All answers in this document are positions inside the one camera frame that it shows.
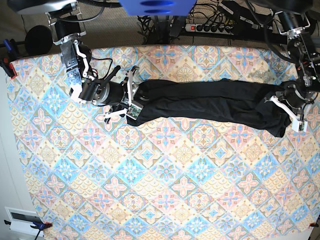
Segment white power strip red switch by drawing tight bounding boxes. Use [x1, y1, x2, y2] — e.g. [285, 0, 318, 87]
[184, 23, 233, 35]

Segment black t-shirt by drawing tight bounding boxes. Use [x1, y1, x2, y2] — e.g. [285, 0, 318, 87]
[126, 78, 291, 138]

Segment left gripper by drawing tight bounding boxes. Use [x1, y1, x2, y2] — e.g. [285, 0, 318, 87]
[281, 81, 315, 109]

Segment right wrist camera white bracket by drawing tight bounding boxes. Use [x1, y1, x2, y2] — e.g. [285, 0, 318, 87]
[104, 65, 143, 124]

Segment white wall outlet box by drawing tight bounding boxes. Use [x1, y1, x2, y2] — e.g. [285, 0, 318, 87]
[4, 206, 41, 236]

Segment blue table clamp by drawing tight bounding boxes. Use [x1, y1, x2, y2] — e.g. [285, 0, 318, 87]
[0, 38, 18, 79]

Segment black orange bottom clamp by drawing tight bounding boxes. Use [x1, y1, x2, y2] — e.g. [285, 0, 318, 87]
[4, 220, 53, 240]

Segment patterned tablecloth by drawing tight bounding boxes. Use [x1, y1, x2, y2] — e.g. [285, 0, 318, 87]
[6, 54, 320, 240]

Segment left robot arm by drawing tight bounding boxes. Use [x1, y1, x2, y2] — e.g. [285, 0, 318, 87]
[245, 0, 320, 109]

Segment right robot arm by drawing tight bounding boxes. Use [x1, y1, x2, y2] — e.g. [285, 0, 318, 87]
[7, 0, 121, 107]

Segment tangled black cables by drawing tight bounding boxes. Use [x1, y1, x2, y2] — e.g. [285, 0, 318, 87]
[136, 13, 187, 46]

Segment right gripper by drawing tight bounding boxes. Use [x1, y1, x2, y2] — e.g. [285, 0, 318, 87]
[98, 81, 128, 107]

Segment round black speaker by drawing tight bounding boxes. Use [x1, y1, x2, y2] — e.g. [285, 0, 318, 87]
[24, 25, 53, 56]

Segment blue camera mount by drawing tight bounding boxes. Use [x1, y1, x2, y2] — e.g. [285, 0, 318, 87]
[119, 0, 196, 17]

